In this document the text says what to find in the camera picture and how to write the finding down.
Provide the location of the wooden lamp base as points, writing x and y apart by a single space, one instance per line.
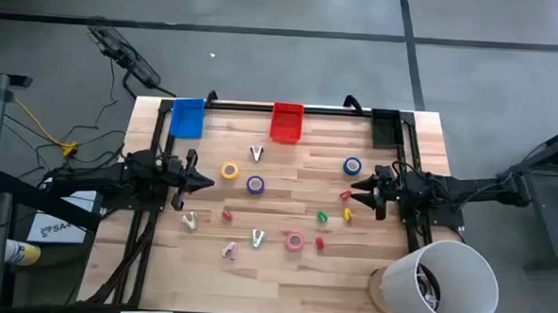
374 293

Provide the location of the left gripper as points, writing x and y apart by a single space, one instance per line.
183 178

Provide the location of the black side desk frame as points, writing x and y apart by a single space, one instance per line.
541 196

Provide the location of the pink staple remover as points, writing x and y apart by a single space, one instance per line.
230 251

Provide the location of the cream staple remover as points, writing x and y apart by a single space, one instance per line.
190 224

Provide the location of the yellow mini stapler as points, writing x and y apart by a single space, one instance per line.
347 214

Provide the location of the white cardboard box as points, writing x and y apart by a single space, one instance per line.
58 232

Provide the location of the pink tape roll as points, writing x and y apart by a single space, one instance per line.
288 241

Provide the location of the yellow tape roll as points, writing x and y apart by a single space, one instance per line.
222 171

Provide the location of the red plastic basket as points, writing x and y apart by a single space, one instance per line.
286 124

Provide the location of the white lamp shade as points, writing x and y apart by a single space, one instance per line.
405 284

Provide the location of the black aluminium table frame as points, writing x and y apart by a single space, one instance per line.
243 107

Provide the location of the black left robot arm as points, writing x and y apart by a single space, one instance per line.
99 177

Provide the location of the black plastic basket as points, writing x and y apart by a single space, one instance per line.
386 130

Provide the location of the black curved bracket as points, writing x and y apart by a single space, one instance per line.
212 97
357 104

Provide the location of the green mini stapler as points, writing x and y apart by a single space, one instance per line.
322 217

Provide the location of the black diagonal brace beam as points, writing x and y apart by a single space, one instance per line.
46 200

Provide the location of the blue plastic basket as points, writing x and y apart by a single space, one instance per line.
186 119

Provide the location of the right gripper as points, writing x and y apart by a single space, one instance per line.
388 187

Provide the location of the yellow and white can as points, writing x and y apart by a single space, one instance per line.
22 254

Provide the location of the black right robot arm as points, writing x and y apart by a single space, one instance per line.
466 190

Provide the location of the blue tape roll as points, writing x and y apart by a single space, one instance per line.
345 166
249 185

